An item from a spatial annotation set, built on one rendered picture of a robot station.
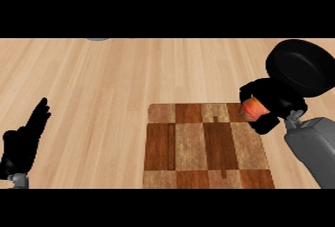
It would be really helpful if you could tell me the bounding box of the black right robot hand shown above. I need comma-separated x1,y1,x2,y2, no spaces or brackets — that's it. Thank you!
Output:
237,77,308,136

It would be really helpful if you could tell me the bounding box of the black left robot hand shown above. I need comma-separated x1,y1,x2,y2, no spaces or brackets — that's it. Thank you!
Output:
0,97,52,181

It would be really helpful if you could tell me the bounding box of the orange squash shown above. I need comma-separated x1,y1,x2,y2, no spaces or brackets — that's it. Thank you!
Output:
237,96,271,122

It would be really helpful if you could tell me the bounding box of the black pot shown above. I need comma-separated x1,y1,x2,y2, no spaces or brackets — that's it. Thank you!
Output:
264,38,335,98

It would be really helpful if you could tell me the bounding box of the checkered wooden cutting board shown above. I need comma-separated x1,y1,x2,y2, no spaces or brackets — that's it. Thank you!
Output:
142,102,276,190

